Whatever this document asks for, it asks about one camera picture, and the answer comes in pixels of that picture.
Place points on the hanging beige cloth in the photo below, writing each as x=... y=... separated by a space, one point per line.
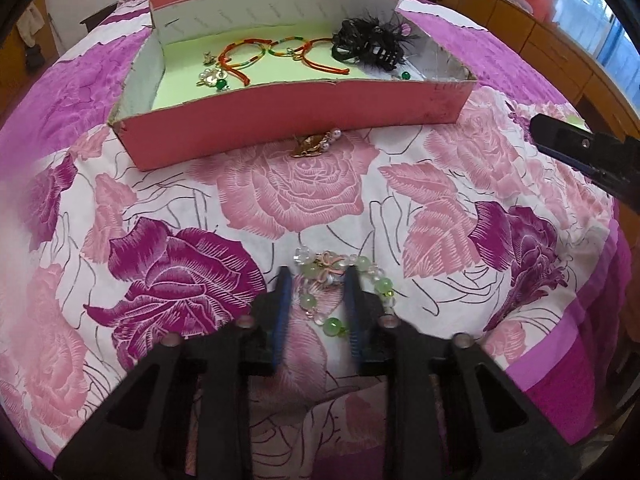
x=29 y=23

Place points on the clear crystal earring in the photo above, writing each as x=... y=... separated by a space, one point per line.
x=208 y=59

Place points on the red cardboard jewelry box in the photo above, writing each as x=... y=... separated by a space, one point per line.
x=283 y=81

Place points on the black hanging bag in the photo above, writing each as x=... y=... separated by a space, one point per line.
x=34 y=58

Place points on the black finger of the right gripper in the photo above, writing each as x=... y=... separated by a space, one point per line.
x=608 y=162

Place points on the dark wooden nightstand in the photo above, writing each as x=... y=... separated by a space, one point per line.
x=97 y=18

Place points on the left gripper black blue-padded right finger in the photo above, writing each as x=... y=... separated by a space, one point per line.
x=451 y=411

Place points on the gold pearl brooch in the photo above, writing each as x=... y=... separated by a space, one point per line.
x=315 y=144

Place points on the black feather hair clip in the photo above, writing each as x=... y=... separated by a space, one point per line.
x=371 y=42

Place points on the pink floral bedspread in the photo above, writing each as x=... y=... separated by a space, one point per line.
x=102 y=259

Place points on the wooden sideboard cabinet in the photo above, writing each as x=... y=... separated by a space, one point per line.
x=570 y=69

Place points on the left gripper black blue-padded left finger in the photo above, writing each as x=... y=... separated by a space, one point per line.
x=141 y=430

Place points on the green bead gold earring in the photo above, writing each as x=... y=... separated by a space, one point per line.
x=215 y=79

